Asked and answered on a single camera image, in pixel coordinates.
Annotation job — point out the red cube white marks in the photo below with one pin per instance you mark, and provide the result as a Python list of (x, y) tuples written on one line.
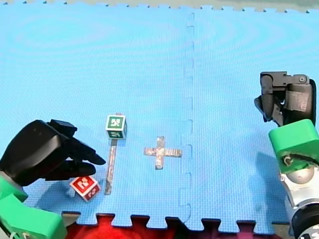
[(84, 187)]

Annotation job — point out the green cube white marks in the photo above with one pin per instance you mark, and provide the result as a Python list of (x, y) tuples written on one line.
[(115, 127)]

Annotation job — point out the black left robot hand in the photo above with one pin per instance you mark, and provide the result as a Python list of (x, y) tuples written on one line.
[(35, 152)]

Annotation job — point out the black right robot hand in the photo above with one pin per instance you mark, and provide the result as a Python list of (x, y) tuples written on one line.
[(289, 97)]

